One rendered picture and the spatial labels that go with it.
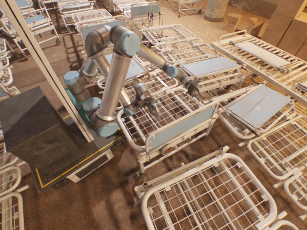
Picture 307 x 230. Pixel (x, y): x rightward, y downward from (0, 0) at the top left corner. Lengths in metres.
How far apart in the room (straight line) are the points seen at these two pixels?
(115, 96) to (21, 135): 0.69
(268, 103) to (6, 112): 2.40
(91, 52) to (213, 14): 4.98
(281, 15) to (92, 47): 3.87
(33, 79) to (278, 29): 5.07
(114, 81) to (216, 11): 5.06
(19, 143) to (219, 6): 5.58
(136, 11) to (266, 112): 3.37
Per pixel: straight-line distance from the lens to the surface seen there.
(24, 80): 3.70
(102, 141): 1.63
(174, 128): 1.21
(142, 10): 4.13
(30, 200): 2.10
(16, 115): 1.48
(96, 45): 1.11
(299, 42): 4.32
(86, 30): 2.64
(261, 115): 1.76
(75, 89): 1.63
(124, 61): 0.90
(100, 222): 1.73
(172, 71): 1.29
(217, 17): 5.80
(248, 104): 1.83
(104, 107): 1.04
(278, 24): 4.37
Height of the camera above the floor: 1.66
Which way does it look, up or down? 51 degrees down
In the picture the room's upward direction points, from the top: straight up
